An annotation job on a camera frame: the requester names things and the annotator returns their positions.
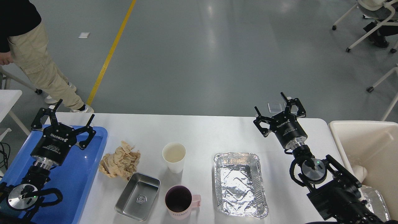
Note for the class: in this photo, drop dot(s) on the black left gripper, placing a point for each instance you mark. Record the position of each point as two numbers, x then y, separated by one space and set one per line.
56 143

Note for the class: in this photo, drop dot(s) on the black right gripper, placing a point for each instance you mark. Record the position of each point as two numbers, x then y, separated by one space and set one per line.
284 124

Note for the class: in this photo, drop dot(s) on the small steel tray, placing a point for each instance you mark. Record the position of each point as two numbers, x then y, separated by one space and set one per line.
138 196

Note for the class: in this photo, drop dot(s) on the pink mug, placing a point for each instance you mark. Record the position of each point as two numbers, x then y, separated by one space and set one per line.
180 201

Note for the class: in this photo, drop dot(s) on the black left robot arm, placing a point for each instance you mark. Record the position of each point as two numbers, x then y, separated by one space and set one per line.
30 194

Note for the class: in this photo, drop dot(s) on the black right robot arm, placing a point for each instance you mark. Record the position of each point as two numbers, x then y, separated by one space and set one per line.
357 182

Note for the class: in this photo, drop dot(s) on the floor socket plate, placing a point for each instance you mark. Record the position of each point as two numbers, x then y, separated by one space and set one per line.
275 107

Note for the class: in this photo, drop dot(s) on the blue plastic tray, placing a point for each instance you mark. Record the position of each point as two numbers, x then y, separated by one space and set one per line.
73 178

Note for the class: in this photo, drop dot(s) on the white side table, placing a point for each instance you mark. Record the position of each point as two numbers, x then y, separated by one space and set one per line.
7 100

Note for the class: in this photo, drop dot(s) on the crumpled brown paper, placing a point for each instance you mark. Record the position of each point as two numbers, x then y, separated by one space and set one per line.
122 163

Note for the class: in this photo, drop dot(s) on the white chair left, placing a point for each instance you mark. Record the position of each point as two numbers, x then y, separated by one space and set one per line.
6 78

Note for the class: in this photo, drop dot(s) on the aluminium foil tray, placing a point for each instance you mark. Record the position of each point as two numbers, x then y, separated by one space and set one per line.
239 186

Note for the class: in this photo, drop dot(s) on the beige plastic bin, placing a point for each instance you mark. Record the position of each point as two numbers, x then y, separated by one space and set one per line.
369 150

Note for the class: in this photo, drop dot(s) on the person in beige trousers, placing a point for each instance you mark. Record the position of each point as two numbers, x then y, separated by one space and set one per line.
24 41

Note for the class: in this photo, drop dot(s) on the white paper cup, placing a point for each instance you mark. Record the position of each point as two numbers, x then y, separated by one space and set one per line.
174 154

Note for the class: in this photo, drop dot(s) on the foil trash in bin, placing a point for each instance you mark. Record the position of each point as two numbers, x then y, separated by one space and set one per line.
375 202

